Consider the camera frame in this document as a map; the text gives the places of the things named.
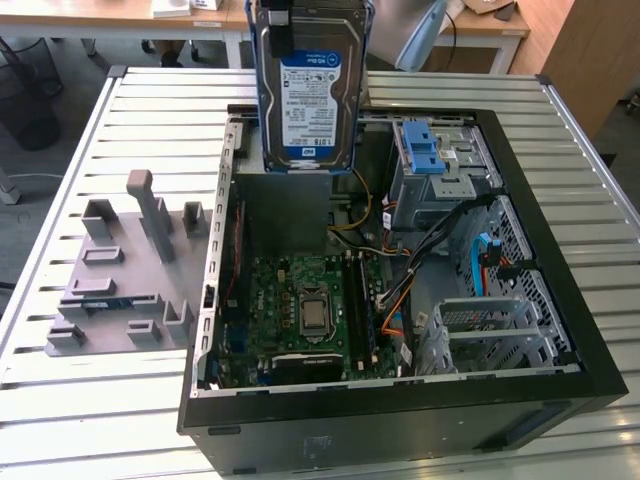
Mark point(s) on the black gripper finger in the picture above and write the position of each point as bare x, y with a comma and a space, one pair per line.
282, 40

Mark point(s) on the hard disk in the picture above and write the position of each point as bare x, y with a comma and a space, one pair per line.
310, 100

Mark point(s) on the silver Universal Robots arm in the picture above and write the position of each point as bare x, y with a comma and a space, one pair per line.
420, 40

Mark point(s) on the metal disk bay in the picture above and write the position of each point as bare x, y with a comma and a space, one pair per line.
480, 305

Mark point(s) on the white box blue print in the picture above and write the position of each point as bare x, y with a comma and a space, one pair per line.
206, 4

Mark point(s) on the black chair leg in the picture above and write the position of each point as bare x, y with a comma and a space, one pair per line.
195, 50

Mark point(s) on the seated person legs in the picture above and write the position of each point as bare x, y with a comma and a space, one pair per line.
172, 56

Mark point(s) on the grey power supply unit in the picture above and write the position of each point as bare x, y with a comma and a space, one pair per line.
280, 210

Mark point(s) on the blue plastic drive latch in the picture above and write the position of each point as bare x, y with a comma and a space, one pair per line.
422, 145

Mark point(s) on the brown cardboard piece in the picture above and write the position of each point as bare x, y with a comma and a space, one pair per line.
487, 7

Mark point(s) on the metal optical drive cage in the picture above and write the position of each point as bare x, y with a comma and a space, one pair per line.
440, 195

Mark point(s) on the CPU socket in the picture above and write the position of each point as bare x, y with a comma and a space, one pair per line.
315, 294

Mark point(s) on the black mesh waste basket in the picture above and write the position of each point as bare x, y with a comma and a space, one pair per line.
30, 100

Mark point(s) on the green motherboard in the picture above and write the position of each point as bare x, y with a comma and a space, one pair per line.
272, 310

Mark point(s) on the silver CPU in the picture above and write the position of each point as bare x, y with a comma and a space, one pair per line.
314, 312

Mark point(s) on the grey parts rack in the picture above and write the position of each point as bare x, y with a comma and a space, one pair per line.
140, 280

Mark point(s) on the black RAM slot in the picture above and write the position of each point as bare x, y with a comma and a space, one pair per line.
354, 310
368, 310

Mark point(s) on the grey stand foot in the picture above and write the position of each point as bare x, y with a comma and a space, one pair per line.
7, 192

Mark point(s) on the RAM stick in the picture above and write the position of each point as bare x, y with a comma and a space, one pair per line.
107, 304

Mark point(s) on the brown wooden cabinet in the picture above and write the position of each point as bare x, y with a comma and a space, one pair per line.
600, 60

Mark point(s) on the black graphics card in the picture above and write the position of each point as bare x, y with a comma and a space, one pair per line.
307, 367

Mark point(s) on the black open PC case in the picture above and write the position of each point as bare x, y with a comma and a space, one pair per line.
350, 430

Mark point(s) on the wooden desk white frame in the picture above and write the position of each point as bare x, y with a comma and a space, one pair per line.
480, 27
100, 20

